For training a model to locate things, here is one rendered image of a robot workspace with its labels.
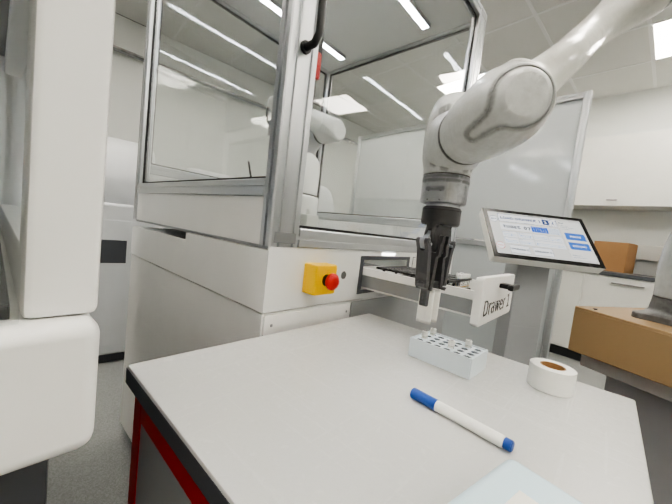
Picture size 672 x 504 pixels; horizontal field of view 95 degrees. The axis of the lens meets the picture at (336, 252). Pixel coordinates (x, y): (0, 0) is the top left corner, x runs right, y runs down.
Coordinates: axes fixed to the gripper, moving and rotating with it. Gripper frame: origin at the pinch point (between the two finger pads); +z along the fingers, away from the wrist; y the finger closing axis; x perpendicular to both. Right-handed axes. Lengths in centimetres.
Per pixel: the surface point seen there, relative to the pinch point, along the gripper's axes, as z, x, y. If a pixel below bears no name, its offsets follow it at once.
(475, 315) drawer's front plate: 2.0, 5.7, -11.5
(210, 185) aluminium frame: -21, -55, 23
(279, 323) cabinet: 9.3, -26.4, 17.3
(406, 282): -1.5, -13.1, -12.7
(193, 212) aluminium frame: -13, -65, 23
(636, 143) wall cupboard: -129, 17, -352
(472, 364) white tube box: 7.6, 11.0, 2.7
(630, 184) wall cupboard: -89, 18, -352
